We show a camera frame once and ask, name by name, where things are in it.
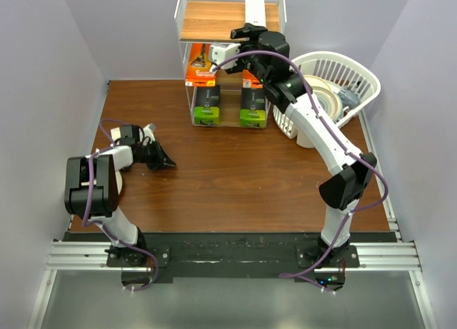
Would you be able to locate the white plastic slatted basket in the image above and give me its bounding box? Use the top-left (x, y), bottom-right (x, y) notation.
top-left (292, 51), bottom-right (381, 128)

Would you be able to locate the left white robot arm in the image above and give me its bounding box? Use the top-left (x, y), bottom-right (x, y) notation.
top-left (64, 123), bottom-right (176, 266)

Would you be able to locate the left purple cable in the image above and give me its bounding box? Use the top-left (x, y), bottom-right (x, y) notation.
top-left (81, 118), bottom-right (161, 293)

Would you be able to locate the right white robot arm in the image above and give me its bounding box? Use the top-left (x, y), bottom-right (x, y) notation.
top-left (217, 24), bottom-right (377, 267)

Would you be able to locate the cream plate on table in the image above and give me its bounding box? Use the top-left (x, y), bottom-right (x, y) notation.
top-left (115, 171), bottom-right (123, 195)

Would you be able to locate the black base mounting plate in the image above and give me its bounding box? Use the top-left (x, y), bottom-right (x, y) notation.
top-left (106, 233), bottom-right (360, 285)

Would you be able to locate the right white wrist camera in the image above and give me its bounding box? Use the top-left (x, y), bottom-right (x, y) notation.
top-left (208, 43), bottom-right (240, 73)

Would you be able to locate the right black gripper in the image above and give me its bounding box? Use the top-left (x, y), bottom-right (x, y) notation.
top-left (225, 21), bottom-right (270, 84)

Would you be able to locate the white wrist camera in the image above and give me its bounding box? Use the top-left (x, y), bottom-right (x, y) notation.
top-left (143, 123), bottom-right (156, 141)
top-left (208, 43), bottom-right (240, 73)

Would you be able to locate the grey object in basket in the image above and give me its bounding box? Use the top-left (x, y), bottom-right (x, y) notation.
top-left (337, 86), bottom-right (361, 110)

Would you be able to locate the white small box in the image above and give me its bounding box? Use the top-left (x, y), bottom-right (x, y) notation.
top-left (110, 127), bottom-right (121, 143)

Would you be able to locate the blue ringed plate in basket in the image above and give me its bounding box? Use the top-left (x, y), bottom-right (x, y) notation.
top-left (313, 87), bottom-right (343, 123)

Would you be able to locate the orange razor box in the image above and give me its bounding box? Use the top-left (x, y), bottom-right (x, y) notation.
top-left (242, 70), bottom-right (263, 89)
top-left (185, 43), bottom-right (216, 87)

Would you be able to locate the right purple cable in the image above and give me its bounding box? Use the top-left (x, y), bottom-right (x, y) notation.
top-left (214, 50), bottom-right (389, 288)

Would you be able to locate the cream plate in basket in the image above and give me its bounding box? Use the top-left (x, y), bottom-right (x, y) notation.
top-left (304, 75), bottom-right (332, 91)

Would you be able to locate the aluminium frame rail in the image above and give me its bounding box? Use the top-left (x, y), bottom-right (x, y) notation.
top-left (26, 236), bottom-right (438, 329)

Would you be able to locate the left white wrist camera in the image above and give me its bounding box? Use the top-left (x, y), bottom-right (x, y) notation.
top-left (143, 123), bottom-right (156, 141)

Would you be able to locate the silver grey box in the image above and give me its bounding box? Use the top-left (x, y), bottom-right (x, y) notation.
top-left (245, 0), bottom-right (266, 27)

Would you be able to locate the white wire wooden shelf unit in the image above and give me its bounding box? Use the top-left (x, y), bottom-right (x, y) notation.
top-left (174, 0), bottom-right (287, 128)

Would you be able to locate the purple cable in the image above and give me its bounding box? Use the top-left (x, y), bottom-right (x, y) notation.
top-left (81, 118), bottom-right (161, 293)
top-left (214, 50), bottom-right (389, 288)

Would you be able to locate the black green razor box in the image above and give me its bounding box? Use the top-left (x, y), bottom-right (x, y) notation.
top-left (239, 88), bottom-right (266, 128)
top-left (193, 85), bottom-right (221, 126)

